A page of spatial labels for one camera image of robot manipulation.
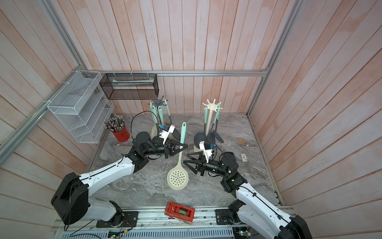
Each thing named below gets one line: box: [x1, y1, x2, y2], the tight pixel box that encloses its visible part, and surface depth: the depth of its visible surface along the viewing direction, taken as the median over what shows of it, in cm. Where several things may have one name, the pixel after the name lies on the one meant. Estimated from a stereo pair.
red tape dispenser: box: [164, 201, 196, 225], surface depth 73 cm
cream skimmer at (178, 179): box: [167, 121, 190, 191], surface depth 70 cm
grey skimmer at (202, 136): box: [193, 107, 208, 149], surface depth 90 cm
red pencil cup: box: [103, 114, 130, 143], surface depth 95 cm
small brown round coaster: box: [237, 137, 246, 144], surface depth 106 cm
